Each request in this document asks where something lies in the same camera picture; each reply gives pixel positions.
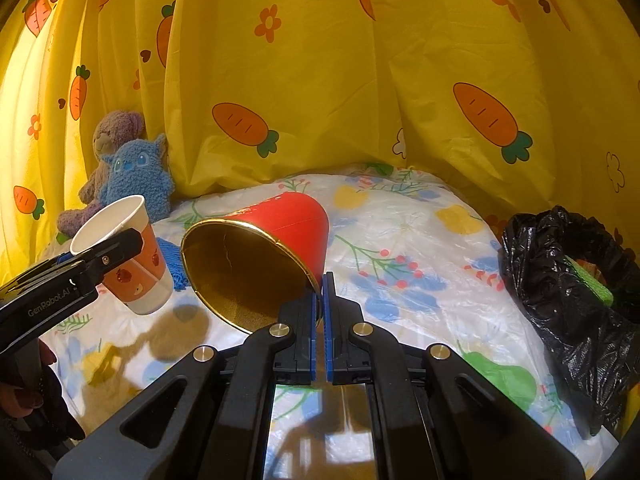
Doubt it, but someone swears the yellow carrot print curtain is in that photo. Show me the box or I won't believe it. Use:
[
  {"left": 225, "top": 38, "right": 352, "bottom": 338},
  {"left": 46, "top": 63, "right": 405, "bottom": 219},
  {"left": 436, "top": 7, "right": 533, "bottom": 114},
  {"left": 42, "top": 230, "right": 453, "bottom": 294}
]
[{"left": 0, "top": 0, "right": 640, "bottom": 271}]

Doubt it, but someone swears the white orange paper cup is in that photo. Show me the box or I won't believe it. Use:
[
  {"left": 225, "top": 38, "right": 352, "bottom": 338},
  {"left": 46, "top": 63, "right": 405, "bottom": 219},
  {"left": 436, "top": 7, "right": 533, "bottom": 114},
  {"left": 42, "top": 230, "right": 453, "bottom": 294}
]
[{"left": 70, "top": 195, "right": 174, "bottom": 317}]

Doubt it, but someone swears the person's left hand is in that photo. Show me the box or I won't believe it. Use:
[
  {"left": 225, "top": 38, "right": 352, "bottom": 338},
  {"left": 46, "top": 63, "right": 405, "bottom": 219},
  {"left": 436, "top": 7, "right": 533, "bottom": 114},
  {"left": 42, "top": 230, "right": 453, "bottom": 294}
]
[{"left": 0, "top": 339, "right": 58, "bottom": 420}]

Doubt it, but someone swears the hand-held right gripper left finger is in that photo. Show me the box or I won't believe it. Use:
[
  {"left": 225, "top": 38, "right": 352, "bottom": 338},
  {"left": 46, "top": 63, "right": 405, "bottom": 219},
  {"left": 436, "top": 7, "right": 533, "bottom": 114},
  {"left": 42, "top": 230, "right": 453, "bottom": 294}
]
[{"left": 52, "top": 291, "right": 322, "bottom": 480}]

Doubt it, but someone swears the floral sheet under clear plastic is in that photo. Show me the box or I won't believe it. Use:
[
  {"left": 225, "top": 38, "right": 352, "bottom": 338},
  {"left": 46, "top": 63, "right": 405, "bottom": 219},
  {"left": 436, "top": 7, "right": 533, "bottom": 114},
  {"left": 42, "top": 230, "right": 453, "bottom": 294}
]
[{"left": 37, "top": 162, "right": 623, "bottom": 480}]

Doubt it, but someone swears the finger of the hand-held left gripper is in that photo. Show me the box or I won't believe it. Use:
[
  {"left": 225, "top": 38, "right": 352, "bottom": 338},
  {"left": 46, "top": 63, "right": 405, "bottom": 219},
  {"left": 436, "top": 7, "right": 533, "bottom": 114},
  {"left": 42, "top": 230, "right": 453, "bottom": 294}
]
[{"left": 74, "top": 228, "right": 145, "bottom": 275}]

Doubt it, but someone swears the green scrub sponge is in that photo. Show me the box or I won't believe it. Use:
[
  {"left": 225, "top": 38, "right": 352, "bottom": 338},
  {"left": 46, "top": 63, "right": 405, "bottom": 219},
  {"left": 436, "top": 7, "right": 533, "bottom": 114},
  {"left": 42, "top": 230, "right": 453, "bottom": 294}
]
[{"left": 565, "top": 255, "right": 615, "bottom": 307}]

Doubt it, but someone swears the blue knitted cloth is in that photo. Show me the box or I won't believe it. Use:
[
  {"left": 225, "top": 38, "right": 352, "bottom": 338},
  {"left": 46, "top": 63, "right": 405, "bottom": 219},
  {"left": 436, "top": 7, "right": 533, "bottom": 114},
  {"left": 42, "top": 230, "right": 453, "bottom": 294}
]
[{"left": 155, "top": 237, "right": 194, "bottom": 292}]

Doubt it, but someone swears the red paper cup gold inside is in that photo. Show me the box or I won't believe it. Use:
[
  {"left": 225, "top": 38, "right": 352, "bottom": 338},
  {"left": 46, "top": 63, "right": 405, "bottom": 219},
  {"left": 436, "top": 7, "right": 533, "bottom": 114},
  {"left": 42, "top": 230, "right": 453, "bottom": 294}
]
[{"left": 180, "top": 191, "right": 331, "bottom": 336}]

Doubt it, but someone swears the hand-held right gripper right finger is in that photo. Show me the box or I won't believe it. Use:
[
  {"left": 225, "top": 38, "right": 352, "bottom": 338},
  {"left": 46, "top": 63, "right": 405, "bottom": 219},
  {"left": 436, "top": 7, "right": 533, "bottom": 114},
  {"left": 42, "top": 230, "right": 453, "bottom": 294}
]
[{"left": 322, "top": 273, "right": 586, "bottom": 480}]

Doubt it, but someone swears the purple plush bear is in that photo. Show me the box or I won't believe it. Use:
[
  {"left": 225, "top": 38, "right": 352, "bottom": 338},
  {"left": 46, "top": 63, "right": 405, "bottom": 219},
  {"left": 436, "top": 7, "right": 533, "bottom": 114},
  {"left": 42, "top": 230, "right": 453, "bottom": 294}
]
[{"left": 56, "top": 110, "right": 147, "bottom": 237}]

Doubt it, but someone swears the black trash bag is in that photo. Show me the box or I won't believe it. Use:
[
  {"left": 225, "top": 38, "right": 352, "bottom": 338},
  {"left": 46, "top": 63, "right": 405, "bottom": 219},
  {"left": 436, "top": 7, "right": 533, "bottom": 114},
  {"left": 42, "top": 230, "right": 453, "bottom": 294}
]
[{"left": 500, "top": 205, "right": 640, "bottom": 436}]

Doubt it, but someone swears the blue plush toy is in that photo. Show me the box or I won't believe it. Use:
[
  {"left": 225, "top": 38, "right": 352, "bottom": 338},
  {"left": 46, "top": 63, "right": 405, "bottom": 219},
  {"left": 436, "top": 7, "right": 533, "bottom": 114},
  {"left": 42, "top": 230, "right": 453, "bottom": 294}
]
[{"left": 97, "top": 132, "right": 177, "bottom": 224}]

